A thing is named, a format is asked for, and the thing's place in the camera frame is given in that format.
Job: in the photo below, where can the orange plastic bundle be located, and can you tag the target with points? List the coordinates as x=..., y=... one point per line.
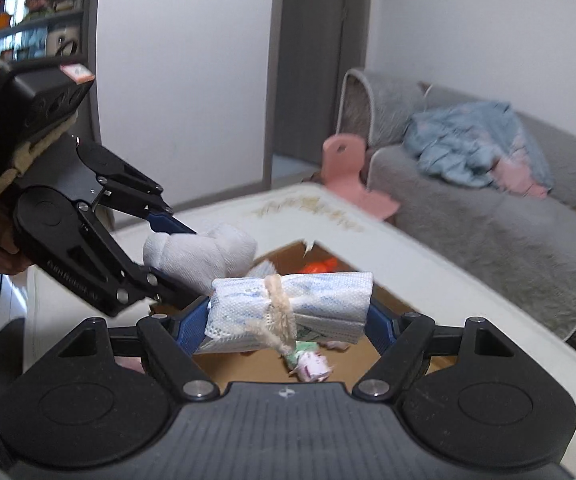
x=329, y=265

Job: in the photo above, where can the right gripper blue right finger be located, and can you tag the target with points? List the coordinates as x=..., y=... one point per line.
x=402, y=342

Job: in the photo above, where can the grey door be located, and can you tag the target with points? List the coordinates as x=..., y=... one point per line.
x=313, y=43

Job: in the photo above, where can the pink plastic stool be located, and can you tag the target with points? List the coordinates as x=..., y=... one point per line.
x=343, y=158

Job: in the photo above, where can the white fluffy sock bundle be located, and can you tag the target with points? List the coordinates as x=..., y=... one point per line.
x=196, y=260

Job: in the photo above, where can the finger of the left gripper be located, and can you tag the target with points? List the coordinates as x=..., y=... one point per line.
x=66, y=240
x=128, y=190

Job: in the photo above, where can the white pink-print bundle green scrunchie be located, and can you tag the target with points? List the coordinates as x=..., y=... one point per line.
x=308, y=364

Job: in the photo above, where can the white towel bundle beige tie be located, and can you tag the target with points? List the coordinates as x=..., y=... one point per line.
x=278, y=311

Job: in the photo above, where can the light blue blanket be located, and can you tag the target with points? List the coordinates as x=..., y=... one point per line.
x=459, y=144

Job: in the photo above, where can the pink clothing on sofa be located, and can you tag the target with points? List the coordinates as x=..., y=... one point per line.
x=512, y=173

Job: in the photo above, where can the grey shelf cabinet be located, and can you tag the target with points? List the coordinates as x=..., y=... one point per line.
x=28, y=10

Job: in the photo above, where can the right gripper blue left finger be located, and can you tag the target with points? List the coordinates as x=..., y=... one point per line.
x=169, y=342

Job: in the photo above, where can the grey sofa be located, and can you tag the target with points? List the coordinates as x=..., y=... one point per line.
x=522, y=247

